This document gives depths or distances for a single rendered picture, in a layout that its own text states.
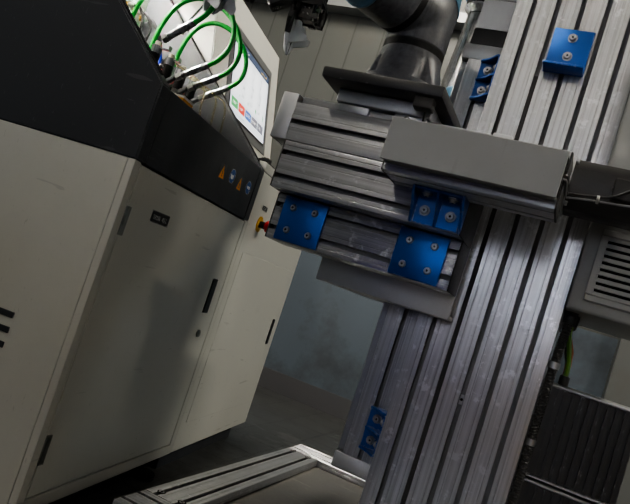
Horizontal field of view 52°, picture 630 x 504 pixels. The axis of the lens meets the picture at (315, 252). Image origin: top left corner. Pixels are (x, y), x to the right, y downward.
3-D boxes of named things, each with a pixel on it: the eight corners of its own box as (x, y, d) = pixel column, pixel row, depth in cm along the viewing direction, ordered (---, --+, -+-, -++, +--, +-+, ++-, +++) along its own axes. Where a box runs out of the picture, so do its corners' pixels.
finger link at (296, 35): (299, 53, 167) (310, 20, 168) (278, 48, 169) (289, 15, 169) (302, 58, 170) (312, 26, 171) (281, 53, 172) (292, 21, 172)
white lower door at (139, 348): (27, 500, 123) (143, 165, 127) (17, 496, 123) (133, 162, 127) (171, 445, 186) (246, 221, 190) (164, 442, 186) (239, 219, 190)
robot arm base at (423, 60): (443, 122, 123) (458, 74, 124) (429, 91, 109) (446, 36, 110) (371, 108, 129) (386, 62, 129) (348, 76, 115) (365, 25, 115)
